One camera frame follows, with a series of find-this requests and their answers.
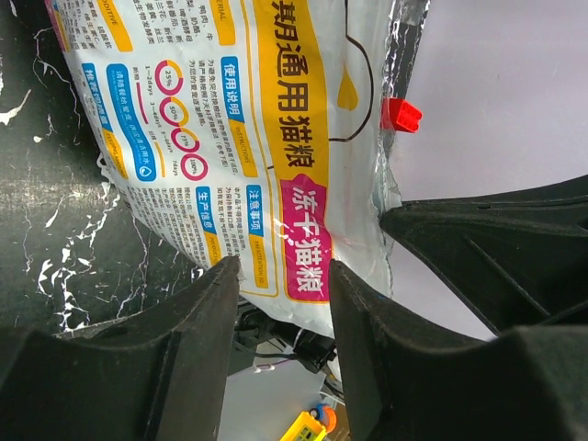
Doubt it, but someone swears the cat food bag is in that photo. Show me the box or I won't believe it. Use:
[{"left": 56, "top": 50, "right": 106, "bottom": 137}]
[{"left": 45, "top": 1, "right": 430, "bottom": 336}]

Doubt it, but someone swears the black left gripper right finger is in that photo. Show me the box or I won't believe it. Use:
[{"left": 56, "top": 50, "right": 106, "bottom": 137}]
[{"left": 329, "top": 261, "right": 587, "bottom": 440}]

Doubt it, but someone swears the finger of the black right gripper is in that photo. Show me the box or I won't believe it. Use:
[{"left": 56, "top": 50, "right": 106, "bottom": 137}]
[{"left": 379, "top": 176, "right": 587, "bottom": 334}]

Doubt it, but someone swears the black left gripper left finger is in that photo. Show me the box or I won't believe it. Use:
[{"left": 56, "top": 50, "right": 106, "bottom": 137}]
[{"left": 1, "top": 257, "right": 240, "bottom": 440}]

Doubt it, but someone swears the orange blue toy piece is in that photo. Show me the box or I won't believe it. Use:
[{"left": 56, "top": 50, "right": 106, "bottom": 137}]
[{"left": 310, "top": 403, "right": 337, "bottom": 434}]

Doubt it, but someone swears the red toy brick vehicle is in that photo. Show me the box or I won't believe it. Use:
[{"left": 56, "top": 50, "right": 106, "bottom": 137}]
[{"left": 380, "top": 97, "right": 423, "bottom": 133}]

